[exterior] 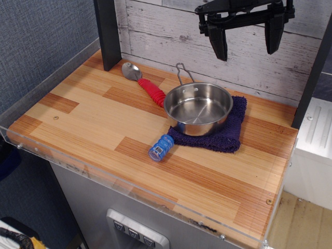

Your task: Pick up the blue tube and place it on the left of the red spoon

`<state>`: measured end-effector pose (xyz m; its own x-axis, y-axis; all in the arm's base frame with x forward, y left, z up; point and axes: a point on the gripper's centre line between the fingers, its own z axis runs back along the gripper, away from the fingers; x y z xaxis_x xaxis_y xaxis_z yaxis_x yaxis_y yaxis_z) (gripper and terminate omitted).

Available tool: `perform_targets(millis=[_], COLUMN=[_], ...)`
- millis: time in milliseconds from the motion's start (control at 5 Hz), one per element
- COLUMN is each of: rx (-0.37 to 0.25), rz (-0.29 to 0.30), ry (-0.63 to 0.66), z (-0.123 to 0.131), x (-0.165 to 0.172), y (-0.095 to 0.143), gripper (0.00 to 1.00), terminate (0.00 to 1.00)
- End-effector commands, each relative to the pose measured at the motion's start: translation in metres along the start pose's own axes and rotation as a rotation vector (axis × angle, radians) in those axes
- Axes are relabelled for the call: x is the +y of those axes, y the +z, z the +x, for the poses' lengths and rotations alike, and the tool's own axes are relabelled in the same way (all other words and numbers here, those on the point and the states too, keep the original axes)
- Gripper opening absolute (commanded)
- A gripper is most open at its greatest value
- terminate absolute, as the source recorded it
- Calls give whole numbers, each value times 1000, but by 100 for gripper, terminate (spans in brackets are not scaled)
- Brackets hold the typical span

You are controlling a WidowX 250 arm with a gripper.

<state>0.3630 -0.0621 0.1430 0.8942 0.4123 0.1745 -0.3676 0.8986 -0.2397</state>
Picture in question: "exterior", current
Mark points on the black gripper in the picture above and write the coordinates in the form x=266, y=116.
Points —
x=218, y=16

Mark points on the blue plastic bottle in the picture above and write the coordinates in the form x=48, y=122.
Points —
x=159, y=150

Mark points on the black and yellow object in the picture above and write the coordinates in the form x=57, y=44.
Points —
x=15, y=234

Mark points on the stainless steel pot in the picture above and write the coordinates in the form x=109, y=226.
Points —
x=197, y=108

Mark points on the purple folded cloth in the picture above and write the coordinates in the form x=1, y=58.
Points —
x=226, y=140

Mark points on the white side cabinet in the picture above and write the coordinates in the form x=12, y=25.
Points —
x=309, y=174

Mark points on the clear acrylic guard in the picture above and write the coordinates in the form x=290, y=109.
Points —
x=96, y=127

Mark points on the silver dispenser button panel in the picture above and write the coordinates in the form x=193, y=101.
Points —
x=135, y=232

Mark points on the black right post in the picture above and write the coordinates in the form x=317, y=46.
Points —
x=314, y=75

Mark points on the black post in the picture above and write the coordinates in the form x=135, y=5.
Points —
x=106, y=20
x=314, y=75

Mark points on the red handled metal spoon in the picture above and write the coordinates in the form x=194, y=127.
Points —
x=132, y=72

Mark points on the black left post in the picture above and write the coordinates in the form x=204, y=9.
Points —
x=106, y=20

